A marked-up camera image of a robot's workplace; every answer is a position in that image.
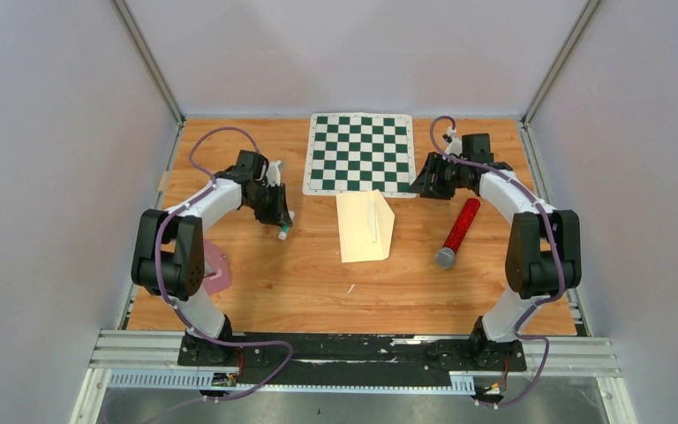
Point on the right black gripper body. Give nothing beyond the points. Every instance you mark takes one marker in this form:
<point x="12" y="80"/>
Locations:
<point x="443" y="176"/>

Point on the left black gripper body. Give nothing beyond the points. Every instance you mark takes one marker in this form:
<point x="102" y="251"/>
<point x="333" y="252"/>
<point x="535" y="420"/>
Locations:
<point x="269" y="204"/>

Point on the green white glue stick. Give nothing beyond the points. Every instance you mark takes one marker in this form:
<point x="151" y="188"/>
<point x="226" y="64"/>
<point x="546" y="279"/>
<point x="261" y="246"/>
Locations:
<point x="285" y="229"/>

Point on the cream envelope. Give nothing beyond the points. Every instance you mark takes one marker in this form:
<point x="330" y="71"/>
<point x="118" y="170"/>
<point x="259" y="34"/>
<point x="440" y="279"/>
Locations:
<point x="355" y="245"/>

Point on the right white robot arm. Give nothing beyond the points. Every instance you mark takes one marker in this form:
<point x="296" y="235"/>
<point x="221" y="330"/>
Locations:
<point x="543" y="257"/>

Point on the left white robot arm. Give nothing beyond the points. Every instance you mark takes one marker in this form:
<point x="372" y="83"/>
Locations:
<point x="173" y="260"/>

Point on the red glitter microphone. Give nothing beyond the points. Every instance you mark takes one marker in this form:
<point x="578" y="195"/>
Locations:
<point x="445" y="258"/>

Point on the green white chessboard mat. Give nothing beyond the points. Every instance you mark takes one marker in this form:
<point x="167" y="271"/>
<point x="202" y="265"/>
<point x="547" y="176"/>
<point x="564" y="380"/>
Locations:
<point x="360" y="152"/>

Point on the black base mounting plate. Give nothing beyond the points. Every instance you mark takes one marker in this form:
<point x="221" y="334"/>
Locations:
<point x="352" y="359"/>

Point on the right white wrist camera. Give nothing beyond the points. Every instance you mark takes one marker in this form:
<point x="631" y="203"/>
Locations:
<point x="454" y="142"/>

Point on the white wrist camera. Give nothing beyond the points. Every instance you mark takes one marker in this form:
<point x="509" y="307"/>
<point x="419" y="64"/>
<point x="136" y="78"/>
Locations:
<point x="454" y="142"/>
<point x="274" y="172"/>

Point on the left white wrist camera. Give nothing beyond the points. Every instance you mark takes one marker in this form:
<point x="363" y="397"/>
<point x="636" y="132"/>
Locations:
<point x="274" y="172"/>

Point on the aluminium frame rail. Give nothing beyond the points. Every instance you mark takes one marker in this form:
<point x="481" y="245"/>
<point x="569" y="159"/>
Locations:
<point x="148" y="359"/>

